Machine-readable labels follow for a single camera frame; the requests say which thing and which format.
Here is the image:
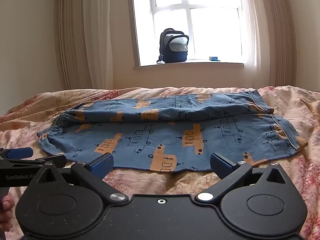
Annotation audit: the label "dark blue backpack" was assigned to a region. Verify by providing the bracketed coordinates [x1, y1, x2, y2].
[156, 28, 190, 64]

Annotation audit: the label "person's left hand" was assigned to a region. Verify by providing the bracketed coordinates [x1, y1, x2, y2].
[0, 191, 16, 232]

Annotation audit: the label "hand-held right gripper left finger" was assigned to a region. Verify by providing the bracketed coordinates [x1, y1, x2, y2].
[29, 152, 128, 203]

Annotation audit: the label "pink floral blanket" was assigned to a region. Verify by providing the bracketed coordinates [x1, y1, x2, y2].
[0, 85, 320, 240]

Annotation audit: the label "white windowsill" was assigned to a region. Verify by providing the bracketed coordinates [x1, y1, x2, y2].
[134, 60, 245, 69]

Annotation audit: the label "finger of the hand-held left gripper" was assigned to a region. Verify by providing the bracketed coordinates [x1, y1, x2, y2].
[0, 147, 34, 159]
[5, 154, 67, 168]

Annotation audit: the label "blue patterned pants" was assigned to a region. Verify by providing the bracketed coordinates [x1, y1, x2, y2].
[37, 90, 308, 173]

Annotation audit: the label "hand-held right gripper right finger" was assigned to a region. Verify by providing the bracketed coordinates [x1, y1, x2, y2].
[195, 152, 291, 203]

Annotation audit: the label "beige curtain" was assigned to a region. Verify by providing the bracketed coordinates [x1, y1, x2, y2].
[53, 0, 87, 90]
[265, 0, 298, 87]

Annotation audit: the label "white framed window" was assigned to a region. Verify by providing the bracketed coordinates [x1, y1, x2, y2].
[131, 0, 247, 67]

